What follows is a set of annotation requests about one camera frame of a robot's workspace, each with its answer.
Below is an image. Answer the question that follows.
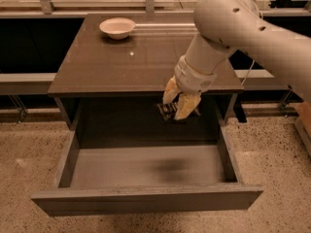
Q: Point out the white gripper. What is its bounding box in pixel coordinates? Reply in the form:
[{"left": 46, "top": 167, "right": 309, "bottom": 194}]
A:
[{"left": 162, "top": 56, "right": 217, "bottom": 120}]

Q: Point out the black rxbar chocolate wrapper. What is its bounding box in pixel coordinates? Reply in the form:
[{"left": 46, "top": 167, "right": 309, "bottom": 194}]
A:
[{"left": 156, "top": 102, "right": 201, "bottom": 122}]

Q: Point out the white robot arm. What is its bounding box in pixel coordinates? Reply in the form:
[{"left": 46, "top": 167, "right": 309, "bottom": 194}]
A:
[{"left": 162, "top": 0, "right": 311, "bottom": 120}]

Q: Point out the grey cabinet with glossy top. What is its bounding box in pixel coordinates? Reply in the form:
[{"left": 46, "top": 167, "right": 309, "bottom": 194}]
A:
[{"left": 47, "top": 12, "right": 245, "bottom": 131}]

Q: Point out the open grey top drawer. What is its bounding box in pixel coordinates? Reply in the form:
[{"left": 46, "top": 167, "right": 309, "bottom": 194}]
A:
[{"left": 31, "top": 96, "right": 262, "bottom": 216}]

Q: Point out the white paper bowl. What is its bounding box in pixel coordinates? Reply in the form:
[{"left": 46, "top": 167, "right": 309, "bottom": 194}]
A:
[{"left": 99, "top": 17, "right": 136, "bottom": 40}]

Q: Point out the white cable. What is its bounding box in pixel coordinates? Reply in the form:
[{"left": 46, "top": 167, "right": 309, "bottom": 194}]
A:
[{"left": 240, "top": 59, "right": 257, "bottom": 86}]

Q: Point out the metal railing frame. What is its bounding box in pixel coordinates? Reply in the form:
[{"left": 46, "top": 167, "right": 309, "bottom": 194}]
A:
[{"left": 0, "top": 0, "right": 311, "bottom": 95}]

